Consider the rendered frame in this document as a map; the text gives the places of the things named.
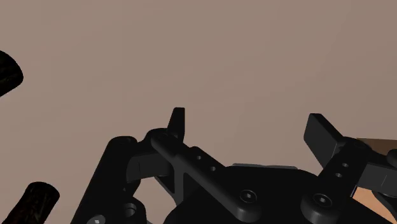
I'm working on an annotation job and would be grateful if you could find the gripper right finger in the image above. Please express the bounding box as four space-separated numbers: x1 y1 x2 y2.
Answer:
300 113 397 224

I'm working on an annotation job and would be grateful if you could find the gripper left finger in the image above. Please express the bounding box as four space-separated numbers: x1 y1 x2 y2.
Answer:
70 107 263 224

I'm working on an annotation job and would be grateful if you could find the black cylindrical object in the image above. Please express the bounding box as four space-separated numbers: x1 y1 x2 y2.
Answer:
1 181 60 224

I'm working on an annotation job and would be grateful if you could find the black rounded object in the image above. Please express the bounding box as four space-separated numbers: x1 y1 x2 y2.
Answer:
0 49 24 97

